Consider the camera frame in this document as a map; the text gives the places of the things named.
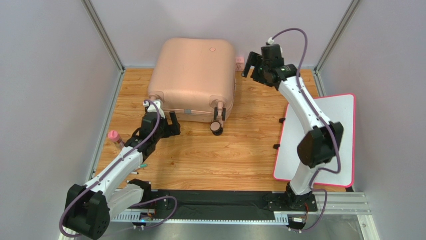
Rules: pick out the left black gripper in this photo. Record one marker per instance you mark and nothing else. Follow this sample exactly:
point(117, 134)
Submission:
point(172, 129)

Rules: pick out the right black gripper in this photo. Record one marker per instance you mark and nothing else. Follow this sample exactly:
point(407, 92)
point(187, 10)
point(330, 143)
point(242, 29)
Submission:
point(255, 70)

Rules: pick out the pink suitcase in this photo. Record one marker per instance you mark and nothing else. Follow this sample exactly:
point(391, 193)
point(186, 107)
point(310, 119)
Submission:
point(195, 79)

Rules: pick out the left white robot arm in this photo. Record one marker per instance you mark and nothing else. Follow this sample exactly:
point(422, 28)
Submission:
point(90, 208)

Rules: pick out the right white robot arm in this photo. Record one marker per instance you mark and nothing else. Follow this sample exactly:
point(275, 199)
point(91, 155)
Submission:
point(319, 150)

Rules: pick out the green marker pens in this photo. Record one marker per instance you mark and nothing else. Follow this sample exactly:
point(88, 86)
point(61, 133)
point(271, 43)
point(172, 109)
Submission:
point(136, 171)

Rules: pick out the pink capped bottle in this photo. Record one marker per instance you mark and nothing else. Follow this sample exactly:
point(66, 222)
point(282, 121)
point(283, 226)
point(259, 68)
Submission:
point(116, 139)

